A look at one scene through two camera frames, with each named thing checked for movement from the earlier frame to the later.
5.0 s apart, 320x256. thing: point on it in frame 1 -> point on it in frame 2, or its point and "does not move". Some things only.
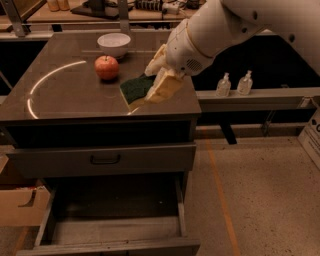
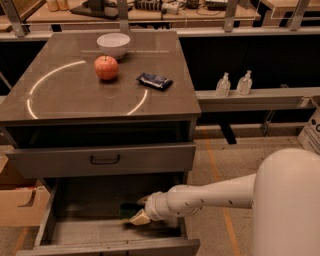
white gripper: [182, 50] -> [154, 205]
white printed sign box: [309, 138] does not move
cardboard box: [14, 213] does not move
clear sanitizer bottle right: [244, 84] does not move
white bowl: [113, 44] does not move
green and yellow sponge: [133, 90] -> [129, 209]
